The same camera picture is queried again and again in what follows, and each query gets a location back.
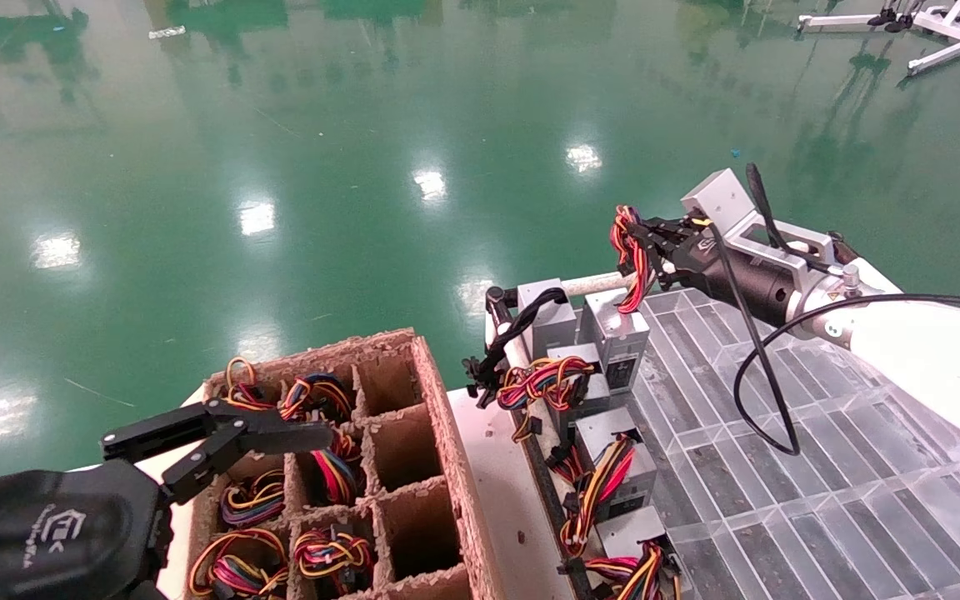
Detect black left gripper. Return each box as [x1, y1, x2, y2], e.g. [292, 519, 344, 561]
[0, 398, 336, 600]

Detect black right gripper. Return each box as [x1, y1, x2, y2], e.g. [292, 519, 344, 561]
[645, 218, 798, 332]

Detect silver power supply coloured wires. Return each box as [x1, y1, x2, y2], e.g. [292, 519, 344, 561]
[497, 343, 612, 443]
[291, 527, 374, 597]
[217, 467, 288, 530]
[188, 527, 291, 600]
[559, 504, 683, 600]
[280, 372, 356, 426]
[547, 408, 658, 558]
[582, 204, 656, 394]
[309, 433, 364, 508]
[220, 357, 281, 413]

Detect brown cardboard divider box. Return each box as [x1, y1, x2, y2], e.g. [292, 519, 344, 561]
[182, 327, 504, 600]

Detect clear plastic divider tray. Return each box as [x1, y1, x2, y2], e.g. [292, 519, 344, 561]
[567, 287, 960, 600]

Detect white metal stand base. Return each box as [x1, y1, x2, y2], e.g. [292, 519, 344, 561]
[797, 0, 960, 78]

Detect thick black braided cable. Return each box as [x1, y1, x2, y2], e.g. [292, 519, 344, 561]
[745, 162, 835, 274]

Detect silver power supply black cables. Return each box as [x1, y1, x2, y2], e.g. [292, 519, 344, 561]
[463, 279, 578, 411]

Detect thin black camera cable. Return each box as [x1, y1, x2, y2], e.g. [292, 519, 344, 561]
[697, 217, 960, 457]

